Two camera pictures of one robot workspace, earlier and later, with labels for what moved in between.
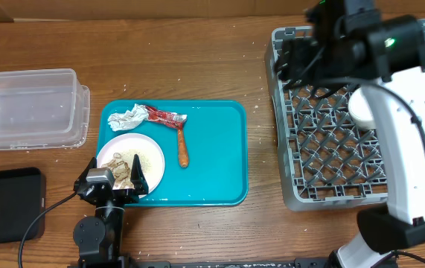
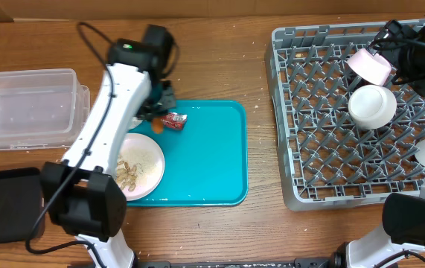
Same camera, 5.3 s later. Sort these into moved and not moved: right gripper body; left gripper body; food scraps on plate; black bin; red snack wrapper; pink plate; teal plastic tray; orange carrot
Moved: left gripper body; orange carrot; right gripper body
Not moved: red snack wrapper; pink plate; black bin; teal plastic tray; food scraps on plate
